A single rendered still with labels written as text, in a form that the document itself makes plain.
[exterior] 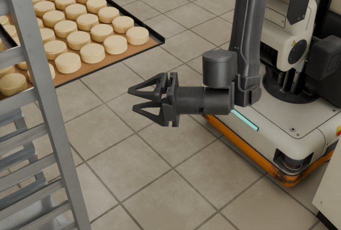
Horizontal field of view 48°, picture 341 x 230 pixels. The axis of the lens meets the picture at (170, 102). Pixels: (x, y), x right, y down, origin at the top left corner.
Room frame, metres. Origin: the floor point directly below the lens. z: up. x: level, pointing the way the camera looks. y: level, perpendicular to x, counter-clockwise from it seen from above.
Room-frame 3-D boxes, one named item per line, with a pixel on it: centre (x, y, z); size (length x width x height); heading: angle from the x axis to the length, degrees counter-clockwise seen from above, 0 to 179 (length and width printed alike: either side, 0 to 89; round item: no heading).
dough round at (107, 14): (0.83, 0.15, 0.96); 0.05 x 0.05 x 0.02
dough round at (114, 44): (0.70, 0.12, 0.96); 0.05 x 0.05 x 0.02
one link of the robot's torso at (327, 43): (1.27, -0.49, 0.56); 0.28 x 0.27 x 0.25; 37
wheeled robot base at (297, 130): (1.41, -0.58, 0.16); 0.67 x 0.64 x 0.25; 127
